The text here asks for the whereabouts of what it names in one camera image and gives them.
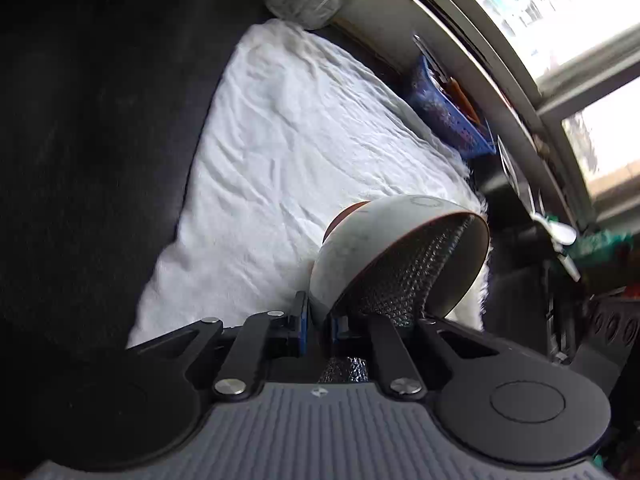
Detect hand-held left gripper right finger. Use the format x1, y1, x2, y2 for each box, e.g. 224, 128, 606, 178
327, 311, 501, 402

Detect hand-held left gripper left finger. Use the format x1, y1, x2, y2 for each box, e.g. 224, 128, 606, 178
131, 290, 309, 402

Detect grey ceramic bowl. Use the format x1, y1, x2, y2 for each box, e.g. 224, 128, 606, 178
310, 195, 491, 329

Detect white cloth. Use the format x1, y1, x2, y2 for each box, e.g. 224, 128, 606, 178
127, 18, 494, 348

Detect white spoon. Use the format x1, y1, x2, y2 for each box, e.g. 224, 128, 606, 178
531, 211, 579, 247

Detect blue plastic basket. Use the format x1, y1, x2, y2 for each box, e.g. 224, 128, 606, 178
405, 55, 497, 158

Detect green packet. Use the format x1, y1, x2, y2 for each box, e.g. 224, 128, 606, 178
570, 229, 633, 262

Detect window frame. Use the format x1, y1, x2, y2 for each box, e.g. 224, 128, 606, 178
372, 0, 640, 233

